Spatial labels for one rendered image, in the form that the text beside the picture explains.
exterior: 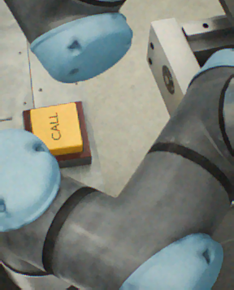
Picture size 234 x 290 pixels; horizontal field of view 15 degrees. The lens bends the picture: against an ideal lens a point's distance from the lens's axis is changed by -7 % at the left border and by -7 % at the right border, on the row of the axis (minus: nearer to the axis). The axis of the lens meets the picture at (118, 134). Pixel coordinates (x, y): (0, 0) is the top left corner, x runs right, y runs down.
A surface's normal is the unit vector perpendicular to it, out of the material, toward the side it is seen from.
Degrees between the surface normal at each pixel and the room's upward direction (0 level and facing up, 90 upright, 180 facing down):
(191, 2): 0
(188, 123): 31
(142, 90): 0
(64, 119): 0
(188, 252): 17
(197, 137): 9
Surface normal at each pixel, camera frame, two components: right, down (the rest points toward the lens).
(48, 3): -0.56, 0.39
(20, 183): -0.13, -0.55
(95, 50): 0.50, 0.78
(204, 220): 0.69, 0.07
